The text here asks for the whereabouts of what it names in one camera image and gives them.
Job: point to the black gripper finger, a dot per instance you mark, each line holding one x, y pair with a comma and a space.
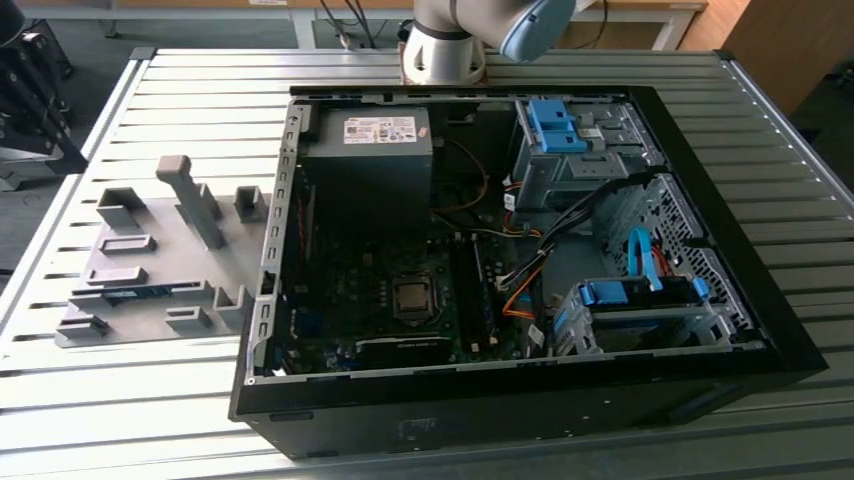
40, 115

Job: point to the green RAM stick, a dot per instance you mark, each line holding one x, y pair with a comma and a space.
130, 294

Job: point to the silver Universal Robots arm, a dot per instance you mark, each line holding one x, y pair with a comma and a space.
441, 55

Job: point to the RAM slot white clips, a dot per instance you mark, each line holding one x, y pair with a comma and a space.
466, 295

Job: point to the RAM slot black clips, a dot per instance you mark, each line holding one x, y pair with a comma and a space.
474, 300

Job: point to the white floor stand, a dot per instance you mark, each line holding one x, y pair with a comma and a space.
16, 179

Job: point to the grey desk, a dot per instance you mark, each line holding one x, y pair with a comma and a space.
167, 13

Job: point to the grey parts rack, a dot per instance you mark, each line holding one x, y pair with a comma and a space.
167, 250

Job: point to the grey power supply unit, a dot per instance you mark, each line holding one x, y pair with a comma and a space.
374, 165

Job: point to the green motherboard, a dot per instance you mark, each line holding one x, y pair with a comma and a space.
347, 300

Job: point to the silver CPU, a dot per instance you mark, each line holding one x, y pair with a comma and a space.
414, 295

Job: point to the CPU socket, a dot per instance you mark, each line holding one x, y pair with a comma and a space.
414, 317

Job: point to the black graphics card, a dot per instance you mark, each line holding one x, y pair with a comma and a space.
400, 347

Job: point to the blue empty disk carrier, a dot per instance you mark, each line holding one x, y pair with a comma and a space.
554, 125

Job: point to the tall metal disk bay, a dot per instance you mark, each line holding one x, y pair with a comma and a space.
587, 170

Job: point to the black open PC case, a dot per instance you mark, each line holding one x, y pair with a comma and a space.
467, 415

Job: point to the blue carrier with disk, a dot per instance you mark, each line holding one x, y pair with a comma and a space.
610, 292

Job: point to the white desk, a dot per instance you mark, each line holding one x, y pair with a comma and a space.
674, 30

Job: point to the low metal disk bay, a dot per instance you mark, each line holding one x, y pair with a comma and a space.
667, 325

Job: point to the brown wooden cabinet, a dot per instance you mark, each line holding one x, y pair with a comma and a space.
787, 50

